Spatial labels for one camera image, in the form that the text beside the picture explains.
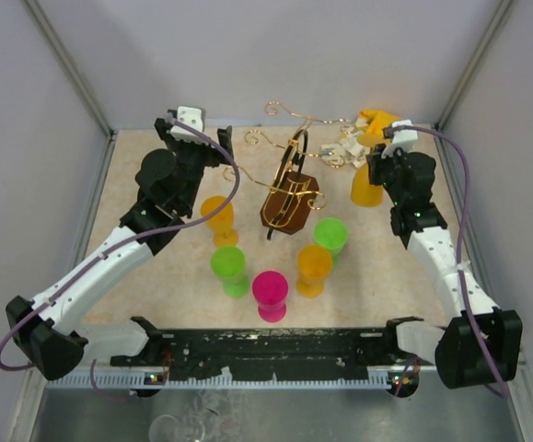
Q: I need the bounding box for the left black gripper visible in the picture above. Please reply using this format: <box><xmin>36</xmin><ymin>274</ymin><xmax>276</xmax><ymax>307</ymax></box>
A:
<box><xmin>156</xmin><ymin>123</ymin><xmax>234</xmax><ymax>212</ymax></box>

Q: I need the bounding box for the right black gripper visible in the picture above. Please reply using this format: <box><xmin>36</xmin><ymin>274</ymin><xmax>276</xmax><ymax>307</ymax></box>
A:
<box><xmin>367</xmin><ymin>142</ymin><xmax>408</xmax><ymax>206</ymax></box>

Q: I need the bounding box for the orange plastic wine glass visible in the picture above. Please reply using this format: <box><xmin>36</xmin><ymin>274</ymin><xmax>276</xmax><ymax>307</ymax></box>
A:
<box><xmin>351</xmin><ymin>122</ymin><xmax>385</xmax><ymax>207</ymax></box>
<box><xmin>201</xmin><ymin>195</ymin><xmax>238</xmax><ymax>248</ymax></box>
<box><xmin>296</xmin><ymin>244</ymin><xmax>333</xmax><ymax>298</ymax></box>

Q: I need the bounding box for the gold wire wine glass rack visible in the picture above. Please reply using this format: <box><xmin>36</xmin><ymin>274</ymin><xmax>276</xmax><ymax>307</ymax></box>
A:
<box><xmin>223</xmin><ymin>100</ymin><xmax>356</xmax><ymax>239</ymax></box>

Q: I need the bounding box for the green plastic wine glass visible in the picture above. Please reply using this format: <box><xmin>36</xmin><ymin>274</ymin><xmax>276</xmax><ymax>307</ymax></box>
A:
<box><xmin>313</xmin><ymin>217</ymin><xmax>349</xmax><ymax>267</ymax></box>
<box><xmin>210</xmin><ymin>246</ymin><xmax>250</xmax><ymax>298</ymax></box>

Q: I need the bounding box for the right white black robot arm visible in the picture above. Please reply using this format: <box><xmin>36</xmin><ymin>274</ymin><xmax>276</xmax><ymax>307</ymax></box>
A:
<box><xmin>367</xmin><ymin>144</ymin><xmax>523</xmax><ymax>389</ymax></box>

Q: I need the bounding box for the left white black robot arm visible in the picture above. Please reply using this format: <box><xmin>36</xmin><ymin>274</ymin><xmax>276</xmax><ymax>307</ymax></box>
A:
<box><xmin>6</xmin><ymin>116</ymin><xmax>235</xmax><ymax>380</ymax></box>

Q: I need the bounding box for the pink plastic wine glass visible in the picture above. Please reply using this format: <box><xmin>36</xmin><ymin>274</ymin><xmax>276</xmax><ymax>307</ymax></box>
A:
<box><xmin>251</xmin><ymin>271</ymin><xmax>289</xmax><ymax>323</ymax></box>

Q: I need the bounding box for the clear wine glass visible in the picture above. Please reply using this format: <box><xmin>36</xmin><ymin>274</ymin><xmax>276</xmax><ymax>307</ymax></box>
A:
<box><xmin>148</xmin><ymin>402</ymin><xmax>220</xmax><ymax>442</ymax></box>

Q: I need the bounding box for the yellow patterned cloth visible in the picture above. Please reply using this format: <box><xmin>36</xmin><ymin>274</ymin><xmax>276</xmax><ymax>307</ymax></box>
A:
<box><xmin>319</xmin><ymin>109</ymin><xmax>414</xmax><ymax>168</ymax></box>

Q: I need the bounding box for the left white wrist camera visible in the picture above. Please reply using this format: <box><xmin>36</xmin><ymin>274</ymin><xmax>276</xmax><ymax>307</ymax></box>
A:
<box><xmin>169</xmin><ymin>106</ymin><xmax>204</xmax><ymax>144</ymax></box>

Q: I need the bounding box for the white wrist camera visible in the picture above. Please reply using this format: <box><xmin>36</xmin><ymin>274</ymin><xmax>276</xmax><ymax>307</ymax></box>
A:
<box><xmin>169</xmin><ymin>106</ymin><xmax>204</xmax><ymax>144</ymax></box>
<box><xmin>383</xmin><ymin>120</ymin><xmax>419</xmax><ymax>152</ymax></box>

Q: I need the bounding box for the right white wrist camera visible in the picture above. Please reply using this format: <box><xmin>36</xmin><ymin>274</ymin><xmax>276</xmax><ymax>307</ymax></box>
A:
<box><xmin>383</xmin><ymin>120</ymin><xmax>419</xmax><ymax>152</ymax></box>

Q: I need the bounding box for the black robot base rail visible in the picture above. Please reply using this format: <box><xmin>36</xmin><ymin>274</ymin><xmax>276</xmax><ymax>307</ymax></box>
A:
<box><xmin>110</xmin><ymin>328</ymin><xmax>419</xmax><ymax>398</ymax></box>

